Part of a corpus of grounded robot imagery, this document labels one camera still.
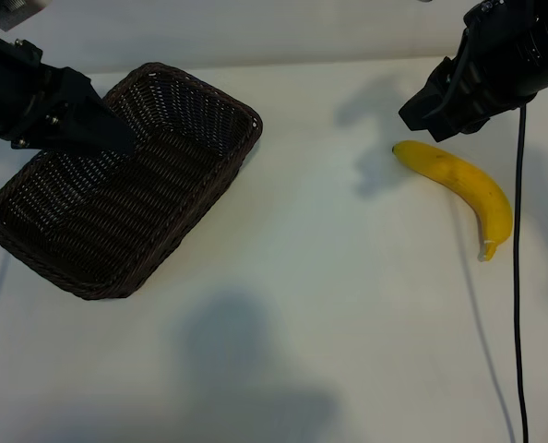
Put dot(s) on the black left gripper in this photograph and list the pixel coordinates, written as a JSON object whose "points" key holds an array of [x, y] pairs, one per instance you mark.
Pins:
{"points": [[6, 92]]}

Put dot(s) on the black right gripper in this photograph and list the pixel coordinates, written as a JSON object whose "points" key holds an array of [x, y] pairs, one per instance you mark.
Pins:
{"points": [[495, 55]]}

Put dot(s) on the yellow banana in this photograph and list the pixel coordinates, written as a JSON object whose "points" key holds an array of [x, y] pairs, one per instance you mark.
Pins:
{"points": [[463, 177]]}

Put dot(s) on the dark brown wicker basket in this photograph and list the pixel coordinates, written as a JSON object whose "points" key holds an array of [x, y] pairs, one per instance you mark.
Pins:
{"points": [[163, 184]]}

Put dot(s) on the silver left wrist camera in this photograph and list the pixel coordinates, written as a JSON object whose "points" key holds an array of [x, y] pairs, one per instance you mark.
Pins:
{"points": [[20, 11]]}

